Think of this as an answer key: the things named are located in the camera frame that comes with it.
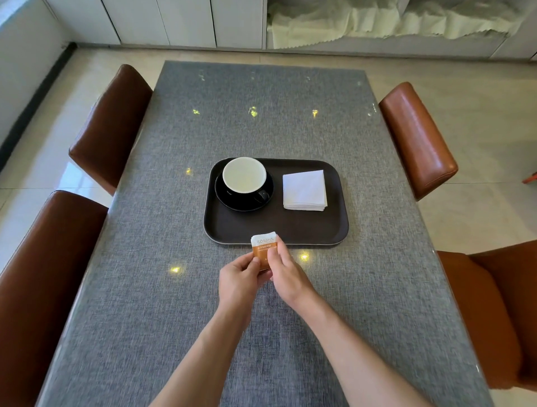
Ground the person's left hand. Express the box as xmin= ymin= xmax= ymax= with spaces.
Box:
xmin=218 ymin=252 xmax=272 ymax=313

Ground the person's left forearm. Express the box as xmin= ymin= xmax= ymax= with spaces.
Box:
xmin=149 ymin=305 xmax=252 ymax=407

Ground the white folded napkin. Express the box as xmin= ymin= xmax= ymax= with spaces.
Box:
xmin=282 ymin=170 xmax=328 ymax=212

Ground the orange and white sachet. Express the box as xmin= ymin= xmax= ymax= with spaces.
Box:
xmin=250 ymin=231 xmax=279 ymax=271

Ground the black saucer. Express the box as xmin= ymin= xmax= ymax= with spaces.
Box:
xmin=214 ymin=169 xmax=274 ymax=212

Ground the black cup with white inside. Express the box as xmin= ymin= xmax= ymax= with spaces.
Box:
xmin=222 ymin=157 xmax=271 ymax=202

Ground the brown leather chair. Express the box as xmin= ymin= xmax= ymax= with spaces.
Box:
xmin=0 ymin=190 xmax=110 ymax=407
xmin=68 ymin=64 xmax=153 ymax=196
xmin=378 ymin=81 xmax=459 ymax=201
xmin=436 ymin=240 xmax=537 ymax=391

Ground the dark brown serving tray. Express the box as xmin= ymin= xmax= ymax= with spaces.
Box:
xmin=203 ymin=158 xmax=350 ymax=246

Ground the white cabinet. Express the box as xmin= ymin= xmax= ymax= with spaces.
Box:
xmin=44 ymin=0 xmax=537 ymax=59

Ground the grey tablecloth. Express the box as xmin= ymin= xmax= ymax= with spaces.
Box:
xmin=36 ymin=60 xmax=496 ymax=407

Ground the person's right hand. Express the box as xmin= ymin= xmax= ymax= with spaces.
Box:
xmin=266 ymin=241 xmax=319 ymax=312

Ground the white crumpled cloth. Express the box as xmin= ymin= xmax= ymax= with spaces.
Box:
xmin=267 ymin=0 xmax=525 ymax=49

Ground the person's right forearm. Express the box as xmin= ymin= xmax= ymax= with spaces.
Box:
xmin=296 ymin=291 xmax=433 ymax=407

